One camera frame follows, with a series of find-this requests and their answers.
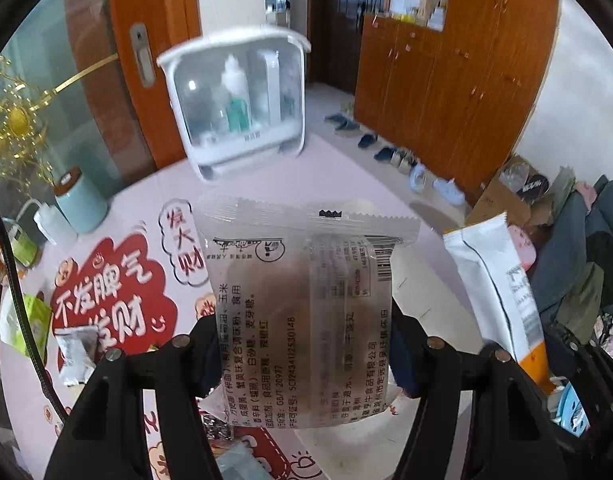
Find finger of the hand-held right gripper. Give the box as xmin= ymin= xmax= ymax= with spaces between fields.
xmin=551 ymin=340 xmax=613 ymax=461

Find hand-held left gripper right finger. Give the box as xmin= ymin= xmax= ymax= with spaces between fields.
xmin=389 ymin=305 xmax=567 ymax=480

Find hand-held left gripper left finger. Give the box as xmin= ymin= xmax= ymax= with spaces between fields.
xmin=44 ymin=312 xmax=224 ymax=480

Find clear brown snack packet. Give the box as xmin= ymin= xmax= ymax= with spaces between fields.
xmin=194 ymin=187 xmax=421 ymax=430

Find white orange snack packet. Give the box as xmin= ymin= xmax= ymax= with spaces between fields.
xmin=443 ymin=212 xmax=557 ymax=396

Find blue stool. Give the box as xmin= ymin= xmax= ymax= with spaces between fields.
xmin=557 ymin=380 xmax=595 ymax=436

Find dark striped candy packet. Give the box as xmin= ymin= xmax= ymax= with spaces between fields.
xmin=201 ymin=410 xmax=237 ymax=448

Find light blue packet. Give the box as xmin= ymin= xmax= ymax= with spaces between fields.
xmin=214 ymin=442 xmax=272 ymax=480

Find pile of clothes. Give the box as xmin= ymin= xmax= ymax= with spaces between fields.
xmin=529 ymin=175 xmax=613 ymax=371

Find small grey snack packet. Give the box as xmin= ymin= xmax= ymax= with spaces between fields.
xmin=55 ymin=324 xmax=100 ymax=387

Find pink stool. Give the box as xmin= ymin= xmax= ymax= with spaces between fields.
xmin=507 ymin=225 xmax=537 ymax=266

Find light blue slipper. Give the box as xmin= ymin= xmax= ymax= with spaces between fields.
xmin=431 ymin=177 xmax=465 ymax=205

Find green box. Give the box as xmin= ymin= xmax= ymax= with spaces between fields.
xmin=0 ymin=294 xmax=53 ymax=358

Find light blue shoe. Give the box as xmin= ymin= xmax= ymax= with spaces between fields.
xmin=409 ymin=162 xmax=430 ymax=191

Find cardboard box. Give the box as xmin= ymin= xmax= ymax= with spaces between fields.
xmin=467 ymin=155 xmax=552 ymax=231

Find pair of white sneakers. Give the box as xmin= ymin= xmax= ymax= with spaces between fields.
xmin=389 ymin=147 xmax=420 ymax=173

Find teal canister wooden lid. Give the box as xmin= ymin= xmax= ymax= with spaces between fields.
xmin=54 ymin=166 xmax=110 ymax=235

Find white squeeze bottle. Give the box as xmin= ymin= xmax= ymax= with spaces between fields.
xmin=16 ymin=199 xmax=78 ymax=246

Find green label bottle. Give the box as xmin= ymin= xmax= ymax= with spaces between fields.
xmin=1 ymin=217 xmax=40 ymax=267

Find white clear-door storage box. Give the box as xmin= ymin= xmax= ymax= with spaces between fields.
xmin=156 ymin=25 xmax=311 ymax=182

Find small clear bottle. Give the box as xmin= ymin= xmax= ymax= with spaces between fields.
xmin=211 ymin=87 xmax=232 ymax=132

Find wooden cabinet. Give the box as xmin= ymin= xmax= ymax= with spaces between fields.
xmin=354 ymin=0 xmax=562 ymax=206

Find white bottle teal label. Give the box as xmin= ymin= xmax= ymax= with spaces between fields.
xmin=221 ymin=54 xmax=251 ymax=131

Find dark entrance door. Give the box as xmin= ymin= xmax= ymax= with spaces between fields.
xmin=306 ymin=0 xmax=392 ymax=91

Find wooden door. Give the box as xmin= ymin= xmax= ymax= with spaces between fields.
xmin=106 ymin=0 xmax=202 ymax=171

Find black cable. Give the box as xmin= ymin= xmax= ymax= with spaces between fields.
xmin=0 ymin=200 xmax=70 ymax=426

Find gold wire decoration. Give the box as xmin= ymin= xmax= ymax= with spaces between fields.
xmin=0 ymin=55 xmax=120 ymax=186

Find metal door handle plate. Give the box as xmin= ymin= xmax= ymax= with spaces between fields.
xmin=130 ymin=22 xmax=154 ymax=86

